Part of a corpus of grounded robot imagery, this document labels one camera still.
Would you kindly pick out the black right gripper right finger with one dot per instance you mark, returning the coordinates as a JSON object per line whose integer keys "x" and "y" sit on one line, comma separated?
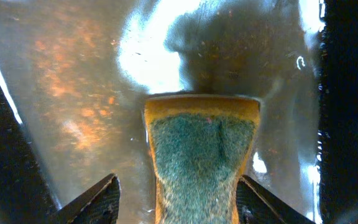
{"x": 256, "y": 205}

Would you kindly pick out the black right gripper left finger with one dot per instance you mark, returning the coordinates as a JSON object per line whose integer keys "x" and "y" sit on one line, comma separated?
{"x": 98, "y": 205}

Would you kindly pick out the green and yellow sponge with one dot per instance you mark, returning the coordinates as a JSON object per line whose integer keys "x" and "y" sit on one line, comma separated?
{"x": 199, "y": 145}

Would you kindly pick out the black water tray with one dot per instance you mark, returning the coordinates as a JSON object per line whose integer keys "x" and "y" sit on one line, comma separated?
{"x": 75, "y": 76}

